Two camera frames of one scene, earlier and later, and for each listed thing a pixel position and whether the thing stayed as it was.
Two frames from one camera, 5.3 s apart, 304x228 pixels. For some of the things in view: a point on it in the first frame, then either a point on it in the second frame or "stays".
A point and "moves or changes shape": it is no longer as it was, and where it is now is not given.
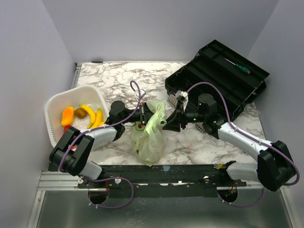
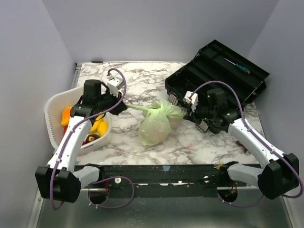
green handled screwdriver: x=241 y=68 stays
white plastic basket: x=91 y=96 stays
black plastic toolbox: x=242 y=80 stays
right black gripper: x=173 y=122 to x=193 y=117
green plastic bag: x=147 y=139 moves or changes shape
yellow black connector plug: x=217 y=166 stays
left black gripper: x=144 y=109 to x=118 y=109
